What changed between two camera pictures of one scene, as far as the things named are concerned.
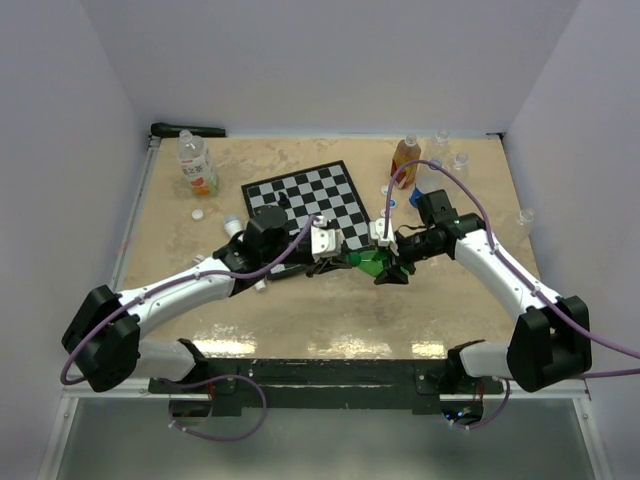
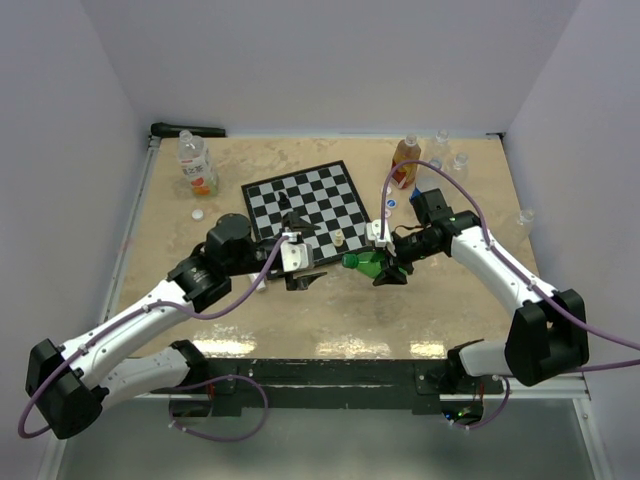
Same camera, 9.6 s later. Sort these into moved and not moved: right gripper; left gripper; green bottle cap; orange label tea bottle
Moved: left gripper
Not moved: green bottle cap; orange label tea bottle; right gripper
